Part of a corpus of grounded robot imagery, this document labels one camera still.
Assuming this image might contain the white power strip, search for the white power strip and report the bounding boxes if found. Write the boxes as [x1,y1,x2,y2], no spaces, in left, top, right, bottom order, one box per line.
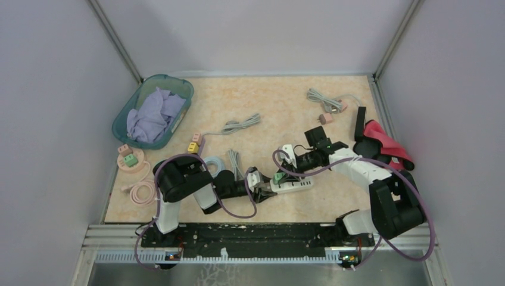
[270,177,314,195]

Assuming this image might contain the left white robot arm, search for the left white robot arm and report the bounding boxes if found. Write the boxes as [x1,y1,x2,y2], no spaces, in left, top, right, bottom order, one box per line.
[153,154,276,247]

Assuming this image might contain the teal plastic basin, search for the teal plastic basin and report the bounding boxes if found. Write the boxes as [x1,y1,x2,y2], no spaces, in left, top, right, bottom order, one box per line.
[112,74,194,150]

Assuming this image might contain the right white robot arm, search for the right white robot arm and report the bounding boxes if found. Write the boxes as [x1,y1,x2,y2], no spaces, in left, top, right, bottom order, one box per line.
[275,126,427,245]

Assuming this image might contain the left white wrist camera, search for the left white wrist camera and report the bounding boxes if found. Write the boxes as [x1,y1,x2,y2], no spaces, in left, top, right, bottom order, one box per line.
[245,167,263,192]

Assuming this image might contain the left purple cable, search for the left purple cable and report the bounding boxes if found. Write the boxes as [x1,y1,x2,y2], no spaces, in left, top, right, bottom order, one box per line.
[133,153,259,271]

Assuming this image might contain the yellow plug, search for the yellow plug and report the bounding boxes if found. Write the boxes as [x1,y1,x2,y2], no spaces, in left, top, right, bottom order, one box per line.
[187,142,199,154]

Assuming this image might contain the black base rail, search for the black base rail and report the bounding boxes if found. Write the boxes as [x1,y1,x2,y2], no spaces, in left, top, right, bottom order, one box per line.
[140,223,375,259]

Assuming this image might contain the purple cable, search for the purple cable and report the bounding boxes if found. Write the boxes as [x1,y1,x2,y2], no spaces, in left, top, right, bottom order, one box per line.
[133,153,259,271]
[272,149,437,271]

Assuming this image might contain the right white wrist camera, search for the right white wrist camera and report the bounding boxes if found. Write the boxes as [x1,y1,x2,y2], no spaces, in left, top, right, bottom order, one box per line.
[277,144,297,168]

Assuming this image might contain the light blue coiled cable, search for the light blue coiled cable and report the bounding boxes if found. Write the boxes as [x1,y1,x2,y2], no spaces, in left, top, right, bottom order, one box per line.
[307,87,361,115]

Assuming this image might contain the purple power strip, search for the purple power strip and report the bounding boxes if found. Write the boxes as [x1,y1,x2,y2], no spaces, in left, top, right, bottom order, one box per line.
[197,138,205,156]

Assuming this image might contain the purple cloth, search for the purple cloth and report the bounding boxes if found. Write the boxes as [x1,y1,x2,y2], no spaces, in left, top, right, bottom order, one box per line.
[126,87,186,144]

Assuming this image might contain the pink round socket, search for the pink round socket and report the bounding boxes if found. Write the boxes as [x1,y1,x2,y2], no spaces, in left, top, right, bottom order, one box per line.
[116,147,146,173]

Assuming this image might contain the black power strip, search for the black power strip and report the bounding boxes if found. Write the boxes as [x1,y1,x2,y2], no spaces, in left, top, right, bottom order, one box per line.
[354,106,366,142]

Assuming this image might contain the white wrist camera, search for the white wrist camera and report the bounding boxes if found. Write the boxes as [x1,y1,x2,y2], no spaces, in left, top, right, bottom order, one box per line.
[277,144,297,168]
[245,167,263,192]

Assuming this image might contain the red and black cloth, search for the red and black cloth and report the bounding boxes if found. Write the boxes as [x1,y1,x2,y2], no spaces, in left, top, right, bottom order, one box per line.
[353,120,415,171]

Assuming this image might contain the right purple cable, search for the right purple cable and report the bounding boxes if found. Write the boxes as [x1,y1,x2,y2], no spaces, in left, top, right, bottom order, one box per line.
[272,149,437,271]

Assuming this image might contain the pink coiled cable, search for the pink coiled cable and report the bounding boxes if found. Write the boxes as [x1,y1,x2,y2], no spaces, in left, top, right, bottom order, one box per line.
[121,160,158,207]

